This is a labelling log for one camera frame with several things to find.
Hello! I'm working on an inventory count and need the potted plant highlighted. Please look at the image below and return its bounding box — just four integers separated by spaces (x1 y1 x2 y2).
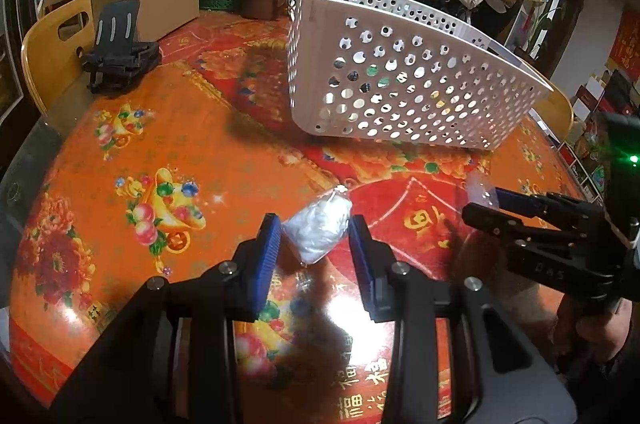
530 6 558 55

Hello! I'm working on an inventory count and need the black phone stand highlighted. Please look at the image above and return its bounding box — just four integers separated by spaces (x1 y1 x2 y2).
80 0 161 94

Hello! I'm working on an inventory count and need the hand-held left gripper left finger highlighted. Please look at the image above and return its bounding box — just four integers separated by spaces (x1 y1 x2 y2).
50 213 283 424

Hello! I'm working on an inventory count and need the white cubby shelf with goods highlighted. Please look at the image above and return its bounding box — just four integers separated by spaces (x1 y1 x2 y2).
557 69 640 200

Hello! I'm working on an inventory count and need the white perforated plastic basket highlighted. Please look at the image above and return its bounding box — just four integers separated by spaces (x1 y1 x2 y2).
285 0 555 151

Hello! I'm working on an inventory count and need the round table with red cover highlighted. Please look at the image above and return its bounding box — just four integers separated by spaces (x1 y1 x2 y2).
0 11 591 424

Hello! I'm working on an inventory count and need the person's right hand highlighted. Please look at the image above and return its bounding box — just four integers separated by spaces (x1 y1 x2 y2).
552 289 636 385

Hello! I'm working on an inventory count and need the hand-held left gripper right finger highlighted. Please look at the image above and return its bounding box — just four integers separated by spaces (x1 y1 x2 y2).
348 215 581 424

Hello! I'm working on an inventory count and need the white plastic-wrapped soft pack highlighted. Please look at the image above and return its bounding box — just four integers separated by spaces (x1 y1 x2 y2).
281 186 352 266

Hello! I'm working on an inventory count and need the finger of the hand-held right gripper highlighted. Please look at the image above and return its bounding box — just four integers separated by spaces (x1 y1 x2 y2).
461 202 533 246
495 186 601 227

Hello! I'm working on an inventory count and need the wooden chair with handle cutout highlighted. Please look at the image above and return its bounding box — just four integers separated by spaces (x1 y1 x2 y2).
532 76 575 140
21 0 98 115

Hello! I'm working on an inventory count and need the red wall hanging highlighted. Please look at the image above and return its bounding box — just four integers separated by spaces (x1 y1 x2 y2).
610 4 640 70

